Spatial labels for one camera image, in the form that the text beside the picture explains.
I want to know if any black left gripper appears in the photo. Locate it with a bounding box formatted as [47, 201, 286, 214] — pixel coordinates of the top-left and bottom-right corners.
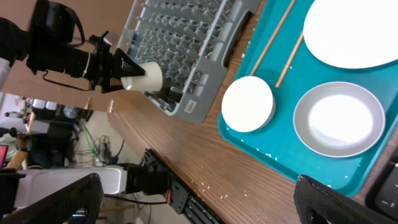
[88, 31, 146, 93]

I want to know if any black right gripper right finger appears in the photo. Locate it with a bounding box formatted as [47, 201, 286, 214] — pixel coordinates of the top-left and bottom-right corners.
[294, 175, 397, 224]

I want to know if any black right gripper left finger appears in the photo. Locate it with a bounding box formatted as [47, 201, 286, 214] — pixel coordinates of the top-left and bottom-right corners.
[1, 173, 104, 224]

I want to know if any white paper cup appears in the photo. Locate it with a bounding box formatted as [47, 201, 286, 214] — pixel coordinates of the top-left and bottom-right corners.
[121, 62, 163, 91]

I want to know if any grey bowl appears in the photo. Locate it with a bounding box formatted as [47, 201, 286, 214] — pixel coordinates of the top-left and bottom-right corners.
[293, 82, 386, 158]

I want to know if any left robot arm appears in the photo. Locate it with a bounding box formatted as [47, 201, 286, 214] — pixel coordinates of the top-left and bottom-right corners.
[1, 1, 145, 93]

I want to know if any black waste tray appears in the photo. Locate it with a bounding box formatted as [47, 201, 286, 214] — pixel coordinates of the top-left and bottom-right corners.
[365, 162, 397, 221]

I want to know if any grey dish rack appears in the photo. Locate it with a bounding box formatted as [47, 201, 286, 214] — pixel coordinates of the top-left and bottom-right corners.
[118, 0, 261, 124]

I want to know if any teal plastic tray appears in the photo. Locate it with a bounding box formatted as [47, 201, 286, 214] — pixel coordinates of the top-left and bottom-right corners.
[219, 0, 397, 197]

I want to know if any right wooden chopstick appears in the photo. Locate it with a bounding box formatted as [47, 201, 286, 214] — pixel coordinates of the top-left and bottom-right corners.
[275, 32, 303, 88]

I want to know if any wooden chopstick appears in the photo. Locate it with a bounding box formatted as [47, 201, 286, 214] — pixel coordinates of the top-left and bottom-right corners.
[249, 0, 296, 76]
[275, 32, 303, 88]

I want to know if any large white plate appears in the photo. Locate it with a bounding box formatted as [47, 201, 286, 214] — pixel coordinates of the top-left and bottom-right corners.
[303, 0, 397, 69]

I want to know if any left wooden chopstick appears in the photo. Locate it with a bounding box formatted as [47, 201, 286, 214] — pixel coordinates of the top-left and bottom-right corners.
[249, 0, 296, 76]

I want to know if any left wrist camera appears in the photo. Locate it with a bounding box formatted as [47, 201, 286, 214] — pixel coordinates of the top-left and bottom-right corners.
[103, 31, 119, 47]

